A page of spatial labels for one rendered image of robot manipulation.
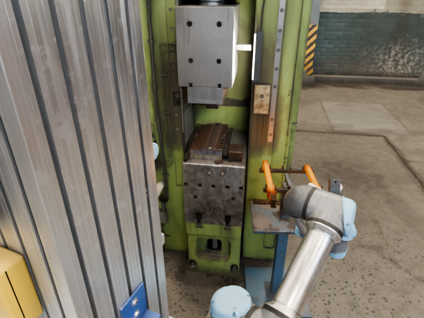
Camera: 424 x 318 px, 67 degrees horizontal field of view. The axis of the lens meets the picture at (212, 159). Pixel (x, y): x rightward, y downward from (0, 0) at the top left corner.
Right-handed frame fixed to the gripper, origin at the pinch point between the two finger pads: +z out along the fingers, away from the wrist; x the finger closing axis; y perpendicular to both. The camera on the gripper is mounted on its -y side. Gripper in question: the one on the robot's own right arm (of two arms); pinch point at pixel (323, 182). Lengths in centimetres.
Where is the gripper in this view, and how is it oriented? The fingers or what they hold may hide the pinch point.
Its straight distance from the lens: 164.0
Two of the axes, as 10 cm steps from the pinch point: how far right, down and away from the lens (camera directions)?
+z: 0.5, -4.6, 8.9
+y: 0.0, 8.9, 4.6
